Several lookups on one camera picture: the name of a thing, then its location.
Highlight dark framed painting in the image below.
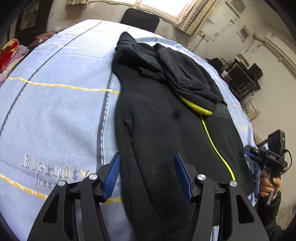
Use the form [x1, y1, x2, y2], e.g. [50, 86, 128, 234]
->
[15, 0, 53, 46]

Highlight white wall air conditioner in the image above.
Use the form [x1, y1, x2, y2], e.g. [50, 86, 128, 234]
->
[264, 33, 296, 75]

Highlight person's right hand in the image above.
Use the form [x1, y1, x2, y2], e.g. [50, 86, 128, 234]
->
[259, 170, 282, 198]

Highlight wall ventilation fan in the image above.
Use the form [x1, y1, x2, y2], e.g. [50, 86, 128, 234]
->
[225, 0, 246, 18]

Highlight red floral blanket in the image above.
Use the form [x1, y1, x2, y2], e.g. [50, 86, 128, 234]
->
[0, 39, 19, 73]

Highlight right striped curtain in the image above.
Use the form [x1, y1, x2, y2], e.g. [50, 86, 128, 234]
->
[177, 0, 220, 37]

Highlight black hoodie with yellow lining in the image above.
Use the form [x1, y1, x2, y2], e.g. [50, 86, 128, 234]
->
[112, 32, 254, 240]

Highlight black desk with electronics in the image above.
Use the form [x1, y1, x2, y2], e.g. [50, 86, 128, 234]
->
[206, 58, 263, 102]

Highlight light blue plaid bed sheet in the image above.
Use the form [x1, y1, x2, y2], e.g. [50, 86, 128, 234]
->
[1, 20, 254, 240]

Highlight black office chair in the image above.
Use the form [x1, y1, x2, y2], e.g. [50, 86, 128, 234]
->
[120, 8, 159, 33]

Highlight window with bright light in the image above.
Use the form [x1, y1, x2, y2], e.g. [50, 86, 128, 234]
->
[90, 0, 200, 24]

